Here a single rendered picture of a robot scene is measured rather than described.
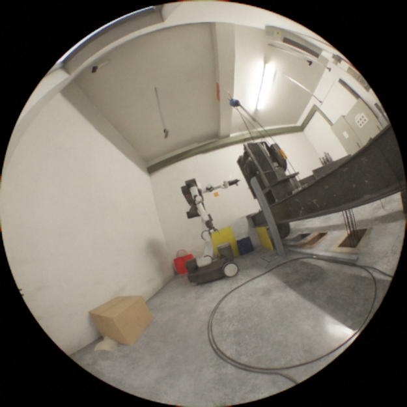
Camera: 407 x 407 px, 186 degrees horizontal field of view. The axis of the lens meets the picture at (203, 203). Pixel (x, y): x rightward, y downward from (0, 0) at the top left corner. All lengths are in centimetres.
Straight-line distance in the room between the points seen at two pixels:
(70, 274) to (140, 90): 246
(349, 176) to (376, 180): 19
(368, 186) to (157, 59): 252
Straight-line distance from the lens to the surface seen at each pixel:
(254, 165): 178
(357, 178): 88
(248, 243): 249
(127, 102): 248
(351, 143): 407
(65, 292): 120
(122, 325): 103
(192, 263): 177
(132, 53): 228
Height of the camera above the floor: 62
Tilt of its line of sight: 14 degrees up
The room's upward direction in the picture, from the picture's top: 20 degrees counter-clockwise
